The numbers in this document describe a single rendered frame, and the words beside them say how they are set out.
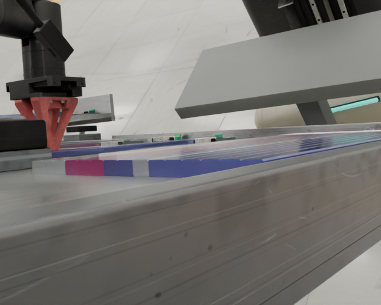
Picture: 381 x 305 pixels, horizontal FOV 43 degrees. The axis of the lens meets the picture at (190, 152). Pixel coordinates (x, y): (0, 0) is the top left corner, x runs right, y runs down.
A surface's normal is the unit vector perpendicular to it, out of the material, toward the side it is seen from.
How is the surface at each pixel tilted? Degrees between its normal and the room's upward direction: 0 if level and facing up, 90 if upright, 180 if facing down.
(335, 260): 90
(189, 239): 90
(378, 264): 0
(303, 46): 0
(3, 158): 90
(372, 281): 0
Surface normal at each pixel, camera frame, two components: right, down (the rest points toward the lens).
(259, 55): -0.47, -0.65
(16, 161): 0.79, -0.01
